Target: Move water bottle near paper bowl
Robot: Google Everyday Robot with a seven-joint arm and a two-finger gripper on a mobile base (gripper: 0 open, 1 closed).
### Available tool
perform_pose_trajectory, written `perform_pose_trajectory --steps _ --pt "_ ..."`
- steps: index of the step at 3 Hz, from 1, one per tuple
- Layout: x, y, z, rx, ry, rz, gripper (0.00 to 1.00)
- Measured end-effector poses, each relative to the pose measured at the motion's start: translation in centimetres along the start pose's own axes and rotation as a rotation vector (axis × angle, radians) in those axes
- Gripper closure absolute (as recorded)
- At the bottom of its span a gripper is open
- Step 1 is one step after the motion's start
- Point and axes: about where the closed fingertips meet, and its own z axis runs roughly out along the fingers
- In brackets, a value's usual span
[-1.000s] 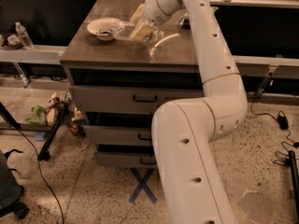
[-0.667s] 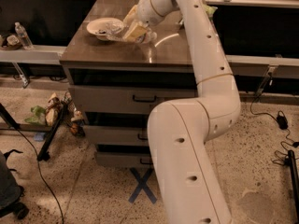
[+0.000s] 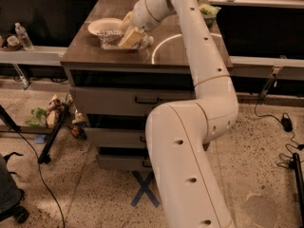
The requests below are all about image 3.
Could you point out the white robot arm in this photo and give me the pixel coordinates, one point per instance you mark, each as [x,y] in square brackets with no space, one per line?
[176,132]

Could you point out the grey drawer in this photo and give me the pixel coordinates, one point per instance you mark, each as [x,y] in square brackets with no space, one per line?
[126,163]
[116,138]
[124,101]

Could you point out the clear plastic water bottle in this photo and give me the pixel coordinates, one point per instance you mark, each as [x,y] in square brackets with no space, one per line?
[115,39]

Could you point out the grey drawer cabinet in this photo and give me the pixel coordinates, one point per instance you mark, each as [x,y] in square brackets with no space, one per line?
[162,66]

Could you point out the green chip bag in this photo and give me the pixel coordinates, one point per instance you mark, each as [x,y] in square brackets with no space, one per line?
[209,13]

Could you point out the bottom grey drawer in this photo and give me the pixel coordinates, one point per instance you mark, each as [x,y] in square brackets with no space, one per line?
[126,163]

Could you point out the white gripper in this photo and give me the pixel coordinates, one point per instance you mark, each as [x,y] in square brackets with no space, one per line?
[141,16]

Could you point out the small upright water bottle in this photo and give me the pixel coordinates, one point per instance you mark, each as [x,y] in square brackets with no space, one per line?
[23,37]

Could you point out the top grey drawer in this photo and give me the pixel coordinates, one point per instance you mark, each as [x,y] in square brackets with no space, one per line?
[124,101]

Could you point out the brown basket with items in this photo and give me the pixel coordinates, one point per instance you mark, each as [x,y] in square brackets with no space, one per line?
[9,43]

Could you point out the black stand right edge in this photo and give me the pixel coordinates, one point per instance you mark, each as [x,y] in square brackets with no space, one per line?
[296,164]

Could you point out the white paper bowl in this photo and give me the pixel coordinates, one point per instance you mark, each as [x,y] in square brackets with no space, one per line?
[105,27]

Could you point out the black tripod leg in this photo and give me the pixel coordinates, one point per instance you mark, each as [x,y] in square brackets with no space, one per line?
[44,156]

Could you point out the blue tape cross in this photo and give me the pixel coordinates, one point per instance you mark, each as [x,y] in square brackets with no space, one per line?
[144,189]

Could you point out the middle grey drawer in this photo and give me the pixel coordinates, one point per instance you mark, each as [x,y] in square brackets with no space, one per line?
[116,138]

